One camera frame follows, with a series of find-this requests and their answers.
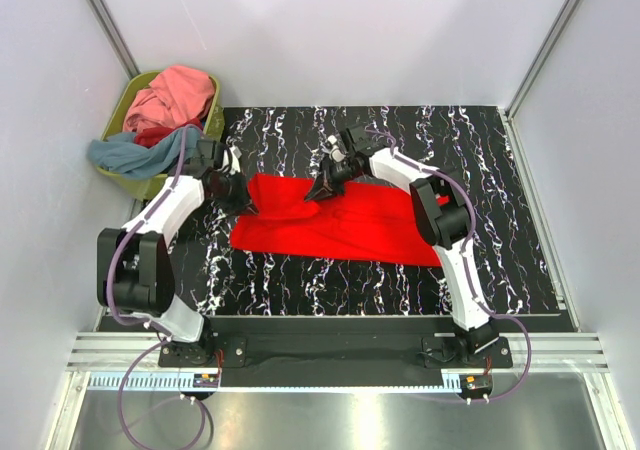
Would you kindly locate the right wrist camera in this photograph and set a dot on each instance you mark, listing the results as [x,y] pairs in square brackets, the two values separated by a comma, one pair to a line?
[350,143]

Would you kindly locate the pink t shirt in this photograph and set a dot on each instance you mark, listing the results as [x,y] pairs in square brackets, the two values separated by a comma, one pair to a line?
[174,97]

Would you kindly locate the left aluminium frame post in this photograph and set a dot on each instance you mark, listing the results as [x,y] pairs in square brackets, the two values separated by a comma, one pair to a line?
[114,36]

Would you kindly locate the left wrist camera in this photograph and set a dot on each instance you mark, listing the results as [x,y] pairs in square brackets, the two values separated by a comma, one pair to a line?
[217,156]

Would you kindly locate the dark red t shirt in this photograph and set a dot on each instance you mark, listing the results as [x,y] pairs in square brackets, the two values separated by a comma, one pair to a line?
[151,136]

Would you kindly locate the white slotted cable duct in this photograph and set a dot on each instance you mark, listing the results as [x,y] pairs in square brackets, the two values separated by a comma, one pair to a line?
[427,382]

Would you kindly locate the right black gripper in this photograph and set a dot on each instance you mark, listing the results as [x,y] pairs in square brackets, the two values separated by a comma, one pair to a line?
[323,192]

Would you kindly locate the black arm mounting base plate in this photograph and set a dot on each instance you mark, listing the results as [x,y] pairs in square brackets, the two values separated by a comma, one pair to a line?
[237,342]

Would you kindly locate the right aluminium frame post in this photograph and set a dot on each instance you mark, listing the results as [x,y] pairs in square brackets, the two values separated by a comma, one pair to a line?
[557,29]

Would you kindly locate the olive green laundry basket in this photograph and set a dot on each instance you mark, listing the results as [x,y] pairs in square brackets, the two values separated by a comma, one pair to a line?
[147,189]

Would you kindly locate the aluminium frame post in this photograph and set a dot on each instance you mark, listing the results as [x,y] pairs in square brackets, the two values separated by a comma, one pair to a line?
[557,29]
[114,36]

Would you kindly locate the grey blue t shirt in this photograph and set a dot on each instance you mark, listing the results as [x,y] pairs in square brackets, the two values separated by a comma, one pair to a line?
[120,155]

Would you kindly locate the bright red t shirt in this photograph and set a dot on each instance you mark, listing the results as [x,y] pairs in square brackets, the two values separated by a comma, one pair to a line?
[368,223]

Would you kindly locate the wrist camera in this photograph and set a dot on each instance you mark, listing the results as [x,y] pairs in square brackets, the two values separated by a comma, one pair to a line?
[217,156]
[350,143]

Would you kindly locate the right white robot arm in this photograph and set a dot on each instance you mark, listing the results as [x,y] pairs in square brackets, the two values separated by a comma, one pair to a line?
[445,219]

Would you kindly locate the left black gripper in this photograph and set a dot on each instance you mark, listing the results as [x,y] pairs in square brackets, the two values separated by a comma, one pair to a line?
[243,203]

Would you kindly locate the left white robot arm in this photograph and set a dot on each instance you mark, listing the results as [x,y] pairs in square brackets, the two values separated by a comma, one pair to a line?
[135,277]

